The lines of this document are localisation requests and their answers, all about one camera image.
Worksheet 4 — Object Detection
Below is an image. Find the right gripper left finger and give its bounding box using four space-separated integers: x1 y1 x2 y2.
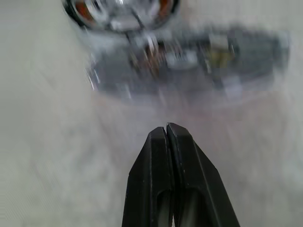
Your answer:
122 127 175 227

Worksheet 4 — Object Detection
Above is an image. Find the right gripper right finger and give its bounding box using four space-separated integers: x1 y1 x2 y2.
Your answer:
166 122 241 227

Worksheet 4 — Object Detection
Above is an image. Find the copper wound motor stator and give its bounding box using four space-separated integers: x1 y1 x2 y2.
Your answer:
61 0 180 30

